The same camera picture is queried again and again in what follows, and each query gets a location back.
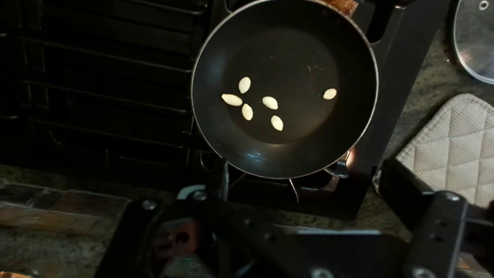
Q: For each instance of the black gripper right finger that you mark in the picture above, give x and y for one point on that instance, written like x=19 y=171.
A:
x=437 y=231

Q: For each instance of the quilted grey pot holder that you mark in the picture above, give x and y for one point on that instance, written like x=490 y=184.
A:
x=458 y=148

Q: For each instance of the black frying pan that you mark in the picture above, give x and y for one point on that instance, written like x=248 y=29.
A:
x=288 y=148

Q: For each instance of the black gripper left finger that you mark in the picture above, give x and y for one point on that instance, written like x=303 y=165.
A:
x=155 y=241

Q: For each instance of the black gas stove range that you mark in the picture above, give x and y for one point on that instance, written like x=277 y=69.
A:
x=102 y=77

